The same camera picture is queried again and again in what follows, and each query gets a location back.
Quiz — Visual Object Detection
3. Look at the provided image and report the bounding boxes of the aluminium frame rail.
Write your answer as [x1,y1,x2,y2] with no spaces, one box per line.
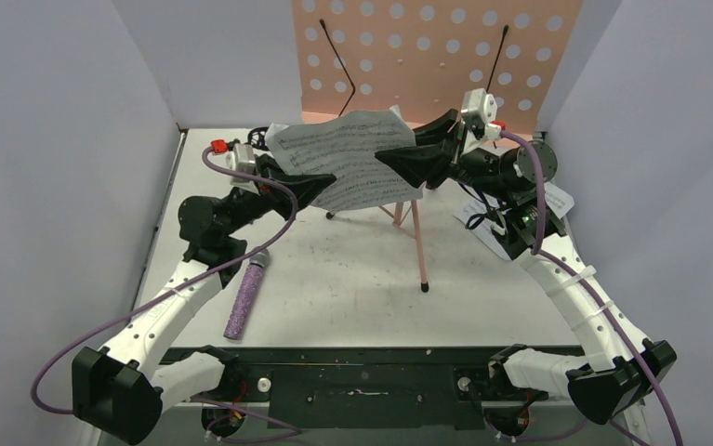
[89,369,209,409]

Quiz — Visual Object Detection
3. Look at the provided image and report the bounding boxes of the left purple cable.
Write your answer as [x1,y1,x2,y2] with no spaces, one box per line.
[29,146,303,444]

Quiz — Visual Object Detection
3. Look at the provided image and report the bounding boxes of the purple glitter microphone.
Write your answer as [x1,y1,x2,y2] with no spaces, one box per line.
[223,249,271,341]

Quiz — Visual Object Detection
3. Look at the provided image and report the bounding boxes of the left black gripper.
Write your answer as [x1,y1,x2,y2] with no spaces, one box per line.
[221,154,337,237]

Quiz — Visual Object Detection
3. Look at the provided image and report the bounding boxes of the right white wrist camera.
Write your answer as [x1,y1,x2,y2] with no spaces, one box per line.
[460,88,502,155]

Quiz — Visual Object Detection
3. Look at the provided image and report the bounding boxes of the pink folding music stand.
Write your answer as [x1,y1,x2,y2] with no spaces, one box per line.
[290,0,587,295]

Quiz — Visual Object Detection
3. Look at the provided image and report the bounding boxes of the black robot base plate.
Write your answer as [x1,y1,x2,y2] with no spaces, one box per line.
[178,346,613,431]

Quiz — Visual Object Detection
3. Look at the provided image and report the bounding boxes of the sheet music page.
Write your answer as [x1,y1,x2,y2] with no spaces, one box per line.
[266,109,423,213]
[453,182,574,261]

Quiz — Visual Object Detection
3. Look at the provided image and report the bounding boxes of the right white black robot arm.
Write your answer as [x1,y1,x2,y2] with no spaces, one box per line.
[376,112,677,425]

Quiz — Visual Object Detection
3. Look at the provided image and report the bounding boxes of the black microphone shock-mount stand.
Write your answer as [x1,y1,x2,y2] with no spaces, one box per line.
[247,126,271,152]

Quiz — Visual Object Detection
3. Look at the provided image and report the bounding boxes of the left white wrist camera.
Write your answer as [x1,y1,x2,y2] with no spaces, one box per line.
[225,143,257,181]

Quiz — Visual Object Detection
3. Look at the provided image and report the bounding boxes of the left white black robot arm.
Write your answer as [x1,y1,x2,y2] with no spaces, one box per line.
[72,155,337,445]

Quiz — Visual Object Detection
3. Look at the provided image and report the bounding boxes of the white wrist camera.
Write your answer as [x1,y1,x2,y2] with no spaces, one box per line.
[460,88,502,155]
[225,143,257,181]

